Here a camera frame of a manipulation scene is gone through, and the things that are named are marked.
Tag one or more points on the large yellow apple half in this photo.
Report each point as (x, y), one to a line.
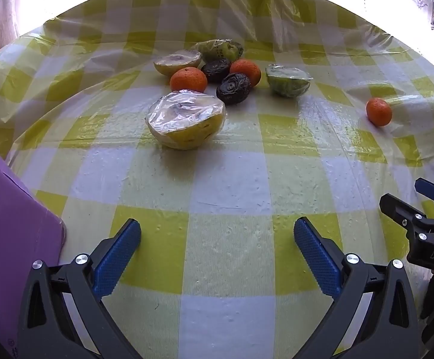
(185, 119)

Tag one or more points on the purple box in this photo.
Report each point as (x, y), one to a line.
(11, 239)

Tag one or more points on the dark wrinkled passion fruit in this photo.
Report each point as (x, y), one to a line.
(216, 69)
(233, 88)

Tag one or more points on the wrapped brown-topped fruit half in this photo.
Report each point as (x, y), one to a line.
(177, 62)

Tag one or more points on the wrapped green fruit half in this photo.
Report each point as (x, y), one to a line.
(288, 80)

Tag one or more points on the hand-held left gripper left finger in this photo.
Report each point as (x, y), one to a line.
(116, 258)

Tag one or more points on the orange tangerine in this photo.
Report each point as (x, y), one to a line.
(245, 71)
(188, 80)
(379, 111)

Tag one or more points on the yellow white checked tablecloth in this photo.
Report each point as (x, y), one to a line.
(224, 179)

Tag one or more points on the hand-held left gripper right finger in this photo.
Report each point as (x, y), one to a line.
(316, 256)

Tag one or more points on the wrapped green fruit printed film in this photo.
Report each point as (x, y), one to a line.
(220, 49)

